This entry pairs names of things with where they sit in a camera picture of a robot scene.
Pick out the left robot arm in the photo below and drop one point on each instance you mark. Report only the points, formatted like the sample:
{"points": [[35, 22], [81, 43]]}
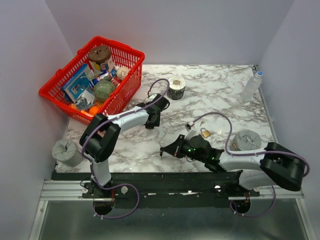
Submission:
{"points": [[101, 135]]}

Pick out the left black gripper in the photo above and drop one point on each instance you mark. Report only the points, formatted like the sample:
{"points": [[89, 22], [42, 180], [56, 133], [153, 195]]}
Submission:
{"points": [[156, 123]]}

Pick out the orange fruit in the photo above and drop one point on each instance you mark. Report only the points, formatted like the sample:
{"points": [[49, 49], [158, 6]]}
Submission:
{"points": [[94, 110]]}

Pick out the brown round lid container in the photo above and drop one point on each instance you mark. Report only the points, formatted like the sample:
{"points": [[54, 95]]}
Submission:
{"points": [[99, 54]]}

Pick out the cream ball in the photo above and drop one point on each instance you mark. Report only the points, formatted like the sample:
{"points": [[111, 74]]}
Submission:
{"points": [[122, 72]]}

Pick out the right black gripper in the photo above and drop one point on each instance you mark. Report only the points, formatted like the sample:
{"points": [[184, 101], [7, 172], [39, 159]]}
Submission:
{"points": [[174, 148]]}

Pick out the brass padlock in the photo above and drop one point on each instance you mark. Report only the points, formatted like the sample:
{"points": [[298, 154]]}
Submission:
{"points": [[205, 133]]}

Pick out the black wrapped tissue roll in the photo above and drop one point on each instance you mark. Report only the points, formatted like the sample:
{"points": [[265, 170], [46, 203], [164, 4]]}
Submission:
{"points": [[177, 85]]}

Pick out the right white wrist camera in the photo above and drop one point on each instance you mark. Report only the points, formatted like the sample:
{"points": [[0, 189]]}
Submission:
{"points": [[190, 132]]}

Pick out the green netted melon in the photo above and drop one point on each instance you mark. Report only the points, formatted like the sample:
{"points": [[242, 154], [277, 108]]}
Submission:
{"points": [[102, 90]]}

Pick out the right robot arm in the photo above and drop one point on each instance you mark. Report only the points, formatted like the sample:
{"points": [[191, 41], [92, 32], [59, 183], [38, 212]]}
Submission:
{"points": [[272, 165]]}

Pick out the aluminium frame rail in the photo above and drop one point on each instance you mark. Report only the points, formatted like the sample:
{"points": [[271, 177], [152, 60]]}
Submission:
{"points": [[59, 203]]}

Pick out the blue white box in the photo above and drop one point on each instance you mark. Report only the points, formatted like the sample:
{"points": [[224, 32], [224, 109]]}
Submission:
{"points": [[77, 84]]}

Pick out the clear plastic water bottle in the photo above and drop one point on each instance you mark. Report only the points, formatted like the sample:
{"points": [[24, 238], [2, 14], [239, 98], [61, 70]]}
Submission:
{"points": [[251, 86]]}

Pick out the red plastic basket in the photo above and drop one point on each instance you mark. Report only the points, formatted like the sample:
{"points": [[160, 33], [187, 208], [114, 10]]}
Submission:
{"points": [[128, 65]]}

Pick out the black-headed key bunch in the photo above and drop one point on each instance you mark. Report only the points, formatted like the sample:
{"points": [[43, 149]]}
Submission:
{"points": [[161, 153]]}

